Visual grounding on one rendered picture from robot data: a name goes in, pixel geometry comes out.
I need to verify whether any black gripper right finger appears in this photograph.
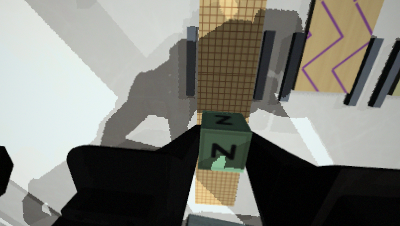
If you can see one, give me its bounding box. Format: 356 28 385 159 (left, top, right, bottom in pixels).
246 131 400 226

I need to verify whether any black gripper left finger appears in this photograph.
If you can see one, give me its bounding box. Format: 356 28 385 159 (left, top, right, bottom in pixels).
66 125 201 226

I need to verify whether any dark green cube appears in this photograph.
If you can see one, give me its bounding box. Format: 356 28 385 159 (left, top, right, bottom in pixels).
198 110 253 173

